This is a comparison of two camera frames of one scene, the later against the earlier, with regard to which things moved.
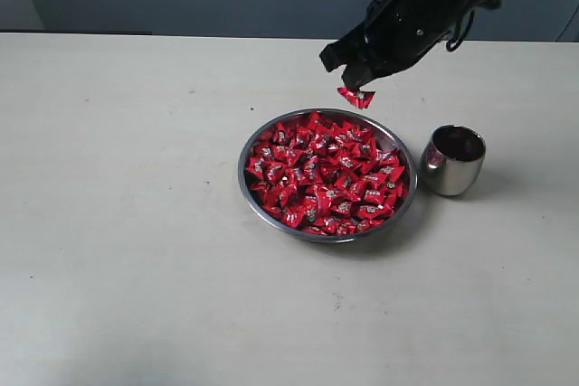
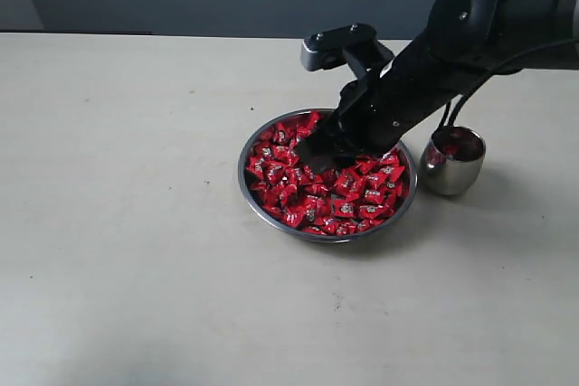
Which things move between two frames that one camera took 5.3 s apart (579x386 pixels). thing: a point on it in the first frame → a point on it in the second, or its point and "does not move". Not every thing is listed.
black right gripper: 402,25 → 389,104
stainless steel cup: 452,158 does not move
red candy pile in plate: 325,177 does not move
